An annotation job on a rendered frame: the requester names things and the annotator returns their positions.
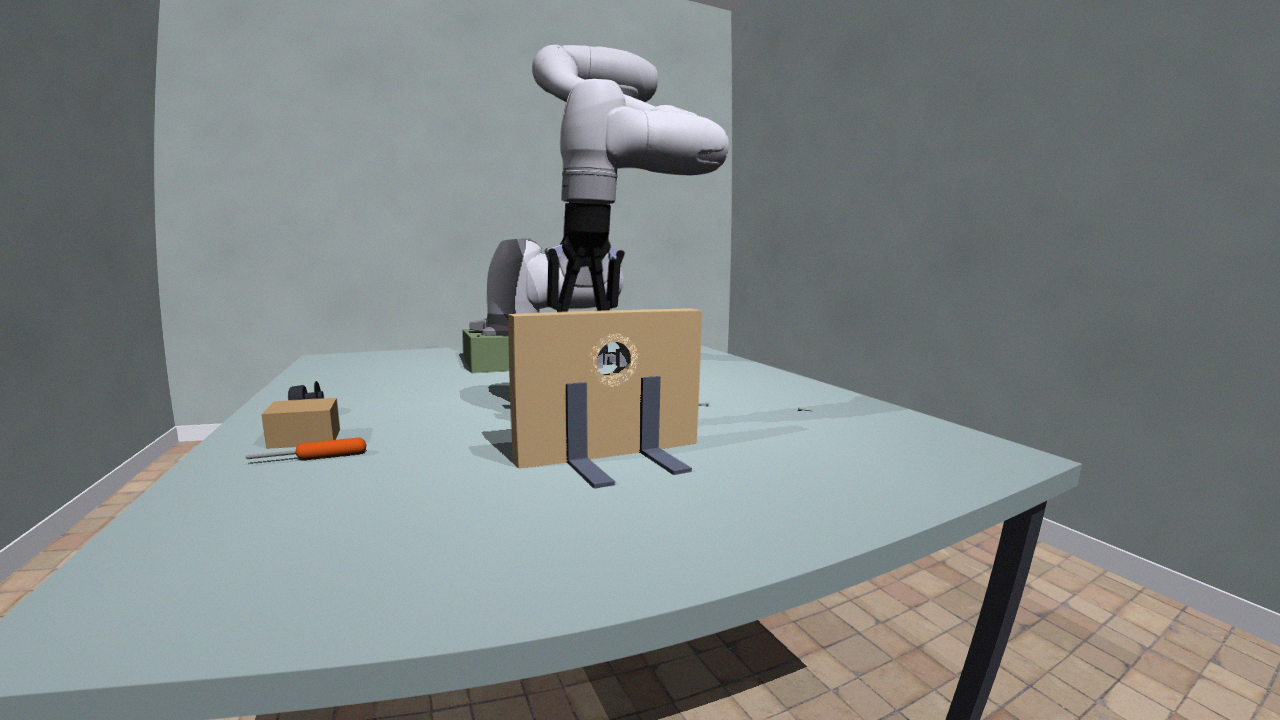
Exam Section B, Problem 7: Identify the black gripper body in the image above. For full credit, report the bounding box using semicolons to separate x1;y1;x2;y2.
561;202;611;266

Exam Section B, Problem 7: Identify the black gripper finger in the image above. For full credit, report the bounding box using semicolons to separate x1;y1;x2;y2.
545;243;586;313
589;247;625;311

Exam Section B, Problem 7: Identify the tan wooden door panel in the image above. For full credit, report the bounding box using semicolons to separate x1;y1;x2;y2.
508;309;701;469

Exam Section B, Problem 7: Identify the orange-handled screwdriver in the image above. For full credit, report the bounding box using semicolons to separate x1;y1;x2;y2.
246;438;366;460

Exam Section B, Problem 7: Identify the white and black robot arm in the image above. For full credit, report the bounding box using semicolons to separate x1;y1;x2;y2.
468;45;730;334

